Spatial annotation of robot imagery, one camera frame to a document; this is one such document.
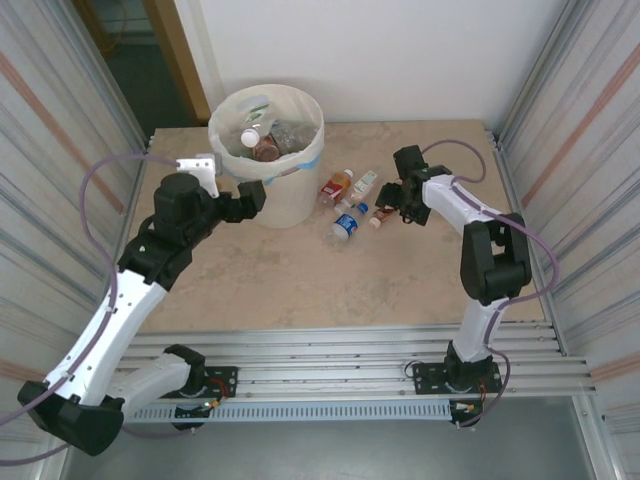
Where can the blue label bottle white cap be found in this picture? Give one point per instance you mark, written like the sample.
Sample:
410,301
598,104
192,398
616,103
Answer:
346,225

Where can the crushed clear plastic bottle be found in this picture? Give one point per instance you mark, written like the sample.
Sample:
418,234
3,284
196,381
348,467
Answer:
295,132

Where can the corrugated enclosure side panel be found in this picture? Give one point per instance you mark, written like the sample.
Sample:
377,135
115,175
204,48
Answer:
600,100
40,125

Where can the aluminium rail frame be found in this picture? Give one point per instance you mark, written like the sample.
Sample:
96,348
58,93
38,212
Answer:
320,350

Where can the clear bottle white cap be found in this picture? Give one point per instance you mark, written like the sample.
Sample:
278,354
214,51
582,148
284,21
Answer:
341,204

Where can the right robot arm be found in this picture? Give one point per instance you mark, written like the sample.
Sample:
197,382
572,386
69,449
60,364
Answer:
450,200

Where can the white trash bin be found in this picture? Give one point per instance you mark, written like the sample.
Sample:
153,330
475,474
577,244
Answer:
310,162

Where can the tea bottle red label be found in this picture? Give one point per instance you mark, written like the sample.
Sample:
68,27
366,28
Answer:
336,186

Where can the brown latte bottle beige cap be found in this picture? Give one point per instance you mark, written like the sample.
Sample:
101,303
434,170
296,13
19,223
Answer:
381,217

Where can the clear bottle green white label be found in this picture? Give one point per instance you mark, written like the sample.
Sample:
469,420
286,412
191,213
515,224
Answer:
257,112

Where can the wooden door frame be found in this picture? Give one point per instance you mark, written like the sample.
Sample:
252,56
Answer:
165,20

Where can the white plastic bin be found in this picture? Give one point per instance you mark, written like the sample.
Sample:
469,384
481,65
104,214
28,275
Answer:
285,205

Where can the copper brown coffee bottle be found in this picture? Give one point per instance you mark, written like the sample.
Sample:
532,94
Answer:
265,149

